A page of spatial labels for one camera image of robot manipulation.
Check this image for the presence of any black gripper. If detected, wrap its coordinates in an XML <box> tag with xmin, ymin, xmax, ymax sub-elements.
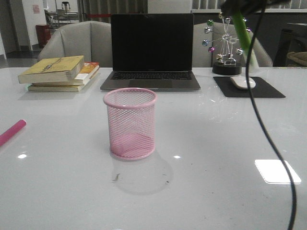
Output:
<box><xmin>221</xmin><ymin>0</ymin><xmax>289</xmax><ymax>16</ymax></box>

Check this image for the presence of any green marker pen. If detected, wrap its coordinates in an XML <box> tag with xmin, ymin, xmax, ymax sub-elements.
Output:
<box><xmin>231</xmin><ymin>10</ymin><xmax>259</xmax><ymax>70</ymax></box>

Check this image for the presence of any pink marker pen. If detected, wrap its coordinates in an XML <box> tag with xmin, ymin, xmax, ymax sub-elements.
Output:
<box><xmin>0</xmin><ymin>119</ymin><xmax>26</xmax><ymax>146</ymax></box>

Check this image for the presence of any pink mesh pen holder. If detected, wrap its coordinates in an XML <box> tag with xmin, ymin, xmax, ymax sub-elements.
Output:
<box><xmin>103</xmin><ymin>88</ymin><xmax>157</xmax><ymax>160</ymax></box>

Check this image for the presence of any grey right armchair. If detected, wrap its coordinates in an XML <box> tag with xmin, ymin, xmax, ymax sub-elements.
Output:
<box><xmin>192</xmin><ymin>22</ymin><xmax>273</xmax><ymax>68</ymax></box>

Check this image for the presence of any grey armchair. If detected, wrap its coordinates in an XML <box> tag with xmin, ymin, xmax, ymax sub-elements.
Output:
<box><xmin>37</xmin><ymin>21</ymin><xmax>113</xmax><ymax>68</ymax></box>
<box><xmin>192</xmin><ymin>22</ymin><xmax>273</xmax><ymax>68</ymax></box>

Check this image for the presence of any ferris wheel desk ornament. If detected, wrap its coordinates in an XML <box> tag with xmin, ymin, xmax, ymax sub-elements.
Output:
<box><xmin>201</xmin><ymin>12</ymin><xmax>244</xmax><ymax>76</ymax></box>

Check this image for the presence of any white computer mouse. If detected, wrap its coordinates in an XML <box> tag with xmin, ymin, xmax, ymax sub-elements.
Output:
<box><xmin>230</xmin><ymin>76</ymin><xmax>256</xmax><ymax>90</ymax></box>

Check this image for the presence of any grey open laptop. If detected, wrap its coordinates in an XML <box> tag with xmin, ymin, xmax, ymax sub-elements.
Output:
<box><xmin>100</xmin><ymin>13</ymin><xmax>201</xmax><ymax>91</ymax></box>

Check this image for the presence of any black mouse pad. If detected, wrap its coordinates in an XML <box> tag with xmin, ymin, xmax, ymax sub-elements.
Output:
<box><xmin>213</xmin><ymin>77</ymin><xmax>285</xmax><ymax>98</ymax></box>

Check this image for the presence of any grey left armchair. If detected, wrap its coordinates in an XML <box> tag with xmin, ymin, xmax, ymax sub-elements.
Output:
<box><xmin>37</xmin><ymin>21</ymin><xmax>113</xmax><ymax>68</ymax></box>

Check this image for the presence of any orange middle book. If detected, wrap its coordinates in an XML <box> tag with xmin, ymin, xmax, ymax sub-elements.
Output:
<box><xmin>33</xmin><ymin>62</ymin><xmax>99</xmax><ymax>87</ymax></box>

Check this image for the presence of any yellow top book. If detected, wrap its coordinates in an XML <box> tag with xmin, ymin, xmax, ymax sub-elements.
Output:
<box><xmin>18</xmin><ymin>56</ymin><xmax>84</xmax><ymax>84</ymax></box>

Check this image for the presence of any red bin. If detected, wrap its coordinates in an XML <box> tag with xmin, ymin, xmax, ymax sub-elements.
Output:
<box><xmin>35</xmin><ymin>24</ymin><xmax>51</xmax><ymax>48</ymax></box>

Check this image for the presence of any cream bottom book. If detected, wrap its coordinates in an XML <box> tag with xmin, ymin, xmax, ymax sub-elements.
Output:
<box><xmin>28</xmin><ymin>72</ymin><xmax>99</xmax><ymax>92</ymax></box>

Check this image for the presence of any black cable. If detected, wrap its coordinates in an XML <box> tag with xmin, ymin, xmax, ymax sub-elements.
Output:
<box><xmin>245</xmin><ymin>0</ymin><xmax>298</xmax><ymax>230</ymax></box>

